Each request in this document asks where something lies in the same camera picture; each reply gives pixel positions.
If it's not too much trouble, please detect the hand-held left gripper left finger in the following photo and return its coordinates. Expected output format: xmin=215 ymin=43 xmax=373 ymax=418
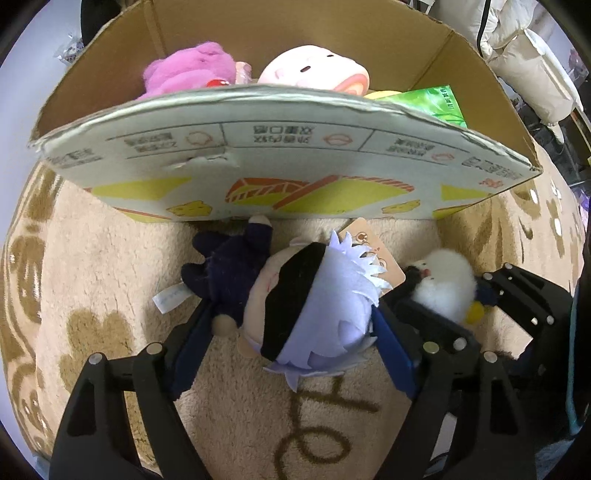
xmin=48 ymin=295 xmax=218 ymax=480

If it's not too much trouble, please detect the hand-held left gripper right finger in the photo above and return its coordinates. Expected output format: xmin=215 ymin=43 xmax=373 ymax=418
xmin=372 ymin=307 xmax=543 ymax=480

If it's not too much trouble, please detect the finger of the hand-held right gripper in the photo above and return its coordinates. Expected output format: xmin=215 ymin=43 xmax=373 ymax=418
xmin=392 ymin=295 xmax=478 ymax=354
xmin=480 ymin=263 xmax=555 ymax=342

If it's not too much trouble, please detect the white fluffy penguin plush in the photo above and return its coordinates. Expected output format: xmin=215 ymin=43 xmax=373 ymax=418
xmin=405 ymin=248 xmax=490 ymax=328

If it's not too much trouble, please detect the white-haired blindfolded plush doll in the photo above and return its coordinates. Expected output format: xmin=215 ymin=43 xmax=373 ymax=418
xmin=152 ymin=215 xmax=407 ymax=393

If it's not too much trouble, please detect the green snack packet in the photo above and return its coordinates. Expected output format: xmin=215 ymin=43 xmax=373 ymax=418
xmin=390 ymin=84 xmax=468 ymax=127

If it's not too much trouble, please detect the cardboard box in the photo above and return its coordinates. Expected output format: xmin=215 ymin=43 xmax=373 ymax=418
xmin=28 ymin=0 xmax=543 ymax=222

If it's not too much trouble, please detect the pink plush toy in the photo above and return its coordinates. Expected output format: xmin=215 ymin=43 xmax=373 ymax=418
xmin=135 ymin=41 xmax=237 ymax=101

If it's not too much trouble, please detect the pink swiss roll plush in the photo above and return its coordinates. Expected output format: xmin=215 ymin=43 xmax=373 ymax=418
xmin=256 ymin=45 xmax=371 ymax=97

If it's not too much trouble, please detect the cream padded recliner chair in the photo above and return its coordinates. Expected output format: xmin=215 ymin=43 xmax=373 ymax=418
xmin=436 ymin=0 xmax=583 ymax=144

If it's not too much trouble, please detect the clear plastic bag of toys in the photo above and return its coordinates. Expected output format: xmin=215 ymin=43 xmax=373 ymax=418
xmin=55 ymin=32 xmax=86 ymax=61

